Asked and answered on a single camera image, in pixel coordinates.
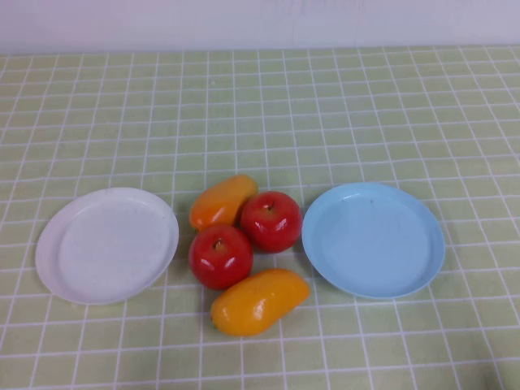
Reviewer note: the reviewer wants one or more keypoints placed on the large yellow-orange plastic mango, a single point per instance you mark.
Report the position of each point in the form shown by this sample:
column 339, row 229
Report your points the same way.
column 256, row 302

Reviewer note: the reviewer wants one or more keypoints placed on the white round plastic plate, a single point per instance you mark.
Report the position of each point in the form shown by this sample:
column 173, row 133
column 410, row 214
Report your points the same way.
column 113, row 248

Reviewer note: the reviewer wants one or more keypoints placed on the light blue round plastic plate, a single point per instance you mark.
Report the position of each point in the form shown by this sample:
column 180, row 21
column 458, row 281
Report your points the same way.
column 373, row 243

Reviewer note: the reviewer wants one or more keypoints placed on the small deep orange plastic mango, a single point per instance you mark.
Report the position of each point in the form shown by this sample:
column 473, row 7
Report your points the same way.
column 219, row 203

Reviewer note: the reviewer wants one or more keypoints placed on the red plastic apple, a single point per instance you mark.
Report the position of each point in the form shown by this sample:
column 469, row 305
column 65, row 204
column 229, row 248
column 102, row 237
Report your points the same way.
column 220, row 260
column 271, row 223

